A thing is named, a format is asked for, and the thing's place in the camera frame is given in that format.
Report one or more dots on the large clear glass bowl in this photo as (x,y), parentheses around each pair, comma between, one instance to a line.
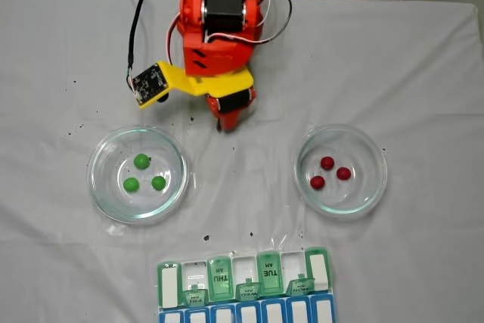
(109,202)

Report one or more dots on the green round pill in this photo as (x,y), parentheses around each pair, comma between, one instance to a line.
(141,160)
(158,183)
(131,184)

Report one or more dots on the small clear glass bowl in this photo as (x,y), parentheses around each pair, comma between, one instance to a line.
(363,198)

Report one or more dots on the red round pill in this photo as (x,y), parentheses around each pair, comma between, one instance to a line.
(317,182)
(343,173)
(327,162)

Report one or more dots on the white tablecloth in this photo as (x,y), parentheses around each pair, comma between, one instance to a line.
(416,111)

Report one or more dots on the black camera circuit board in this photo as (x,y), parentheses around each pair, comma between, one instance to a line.
(149,84)

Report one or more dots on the green blue weekly pill organizer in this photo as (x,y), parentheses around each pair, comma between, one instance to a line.
(272,277)

